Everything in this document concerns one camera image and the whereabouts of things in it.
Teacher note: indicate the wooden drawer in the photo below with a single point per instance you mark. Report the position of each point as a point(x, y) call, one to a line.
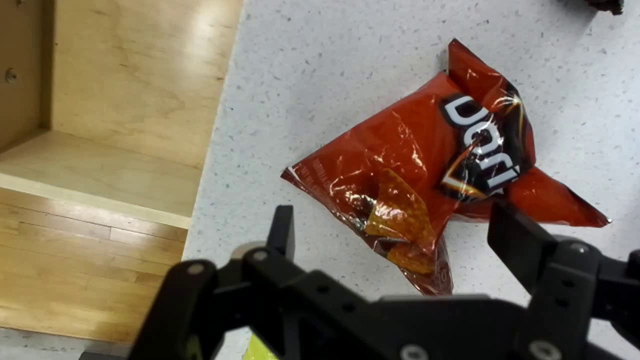
point(132, 80)

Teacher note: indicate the yellow chip packet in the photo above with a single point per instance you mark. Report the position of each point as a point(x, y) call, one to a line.
point(258, 351)

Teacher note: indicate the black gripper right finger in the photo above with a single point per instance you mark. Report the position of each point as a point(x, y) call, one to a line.
point(572, 292)

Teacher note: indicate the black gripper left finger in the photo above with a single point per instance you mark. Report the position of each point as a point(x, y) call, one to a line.
point(267, 312)

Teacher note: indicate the red Doritos chip packet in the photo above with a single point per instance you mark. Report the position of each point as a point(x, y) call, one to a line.
point(413, 166)

